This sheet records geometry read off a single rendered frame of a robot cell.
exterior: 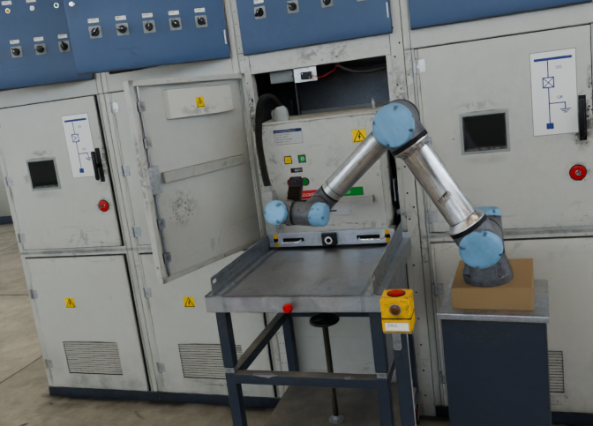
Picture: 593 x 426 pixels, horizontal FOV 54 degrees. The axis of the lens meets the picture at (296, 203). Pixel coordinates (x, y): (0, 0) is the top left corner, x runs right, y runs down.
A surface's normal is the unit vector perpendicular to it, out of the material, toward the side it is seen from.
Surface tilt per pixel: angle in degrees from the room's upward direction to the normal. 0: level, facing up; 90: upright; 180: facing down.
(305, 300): 90
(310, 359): 90
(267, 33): 90
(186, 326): 90
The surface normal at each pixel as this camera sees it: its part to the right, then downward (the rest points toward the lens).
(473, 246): -0.24, 0.39
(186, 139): 0.81, 0.00
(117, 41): 0.19, 0.15
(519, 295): -0.38, 0.22
